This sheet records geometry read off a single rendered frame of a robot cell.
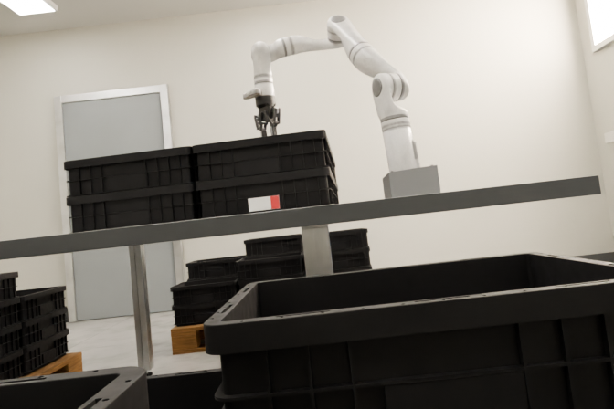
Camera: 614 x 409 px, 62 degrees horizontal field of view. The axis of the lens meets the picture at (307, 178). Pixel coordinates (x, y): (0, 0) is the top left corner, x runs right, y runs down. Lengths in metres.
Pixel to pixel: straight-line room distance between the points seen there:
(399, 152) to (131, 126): 3.77
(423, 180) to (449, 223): 3.32
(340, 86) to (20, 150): 3.09
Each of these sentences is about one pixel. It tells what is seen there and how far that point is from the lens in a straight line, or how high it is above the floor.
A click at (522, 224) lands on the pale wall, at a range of 5.08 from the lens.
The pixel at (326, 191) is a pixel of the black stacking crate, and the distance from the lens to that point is 1.46.
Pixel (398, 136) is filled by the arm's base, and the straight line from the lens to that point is 1.61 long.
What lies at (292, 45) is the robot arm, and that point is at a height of 1.33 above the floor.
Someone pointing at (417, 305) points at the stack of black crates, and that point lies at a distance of 0.43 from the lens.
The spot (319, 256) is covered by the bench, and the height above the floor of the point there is 0.59.
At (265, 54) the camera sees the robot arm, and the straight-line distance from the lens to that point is 1.92.
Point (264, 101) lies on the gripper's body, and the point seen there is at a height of 1.12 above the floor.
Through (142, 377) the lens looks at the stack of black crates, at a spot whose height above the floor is 0.59.
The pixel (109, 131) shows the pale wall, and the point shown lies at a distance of 5.15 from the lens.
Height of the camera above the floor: 0.67
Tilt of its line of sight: 5 degrees up
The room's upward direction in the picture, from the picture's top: 6 degrees counter-clockwise
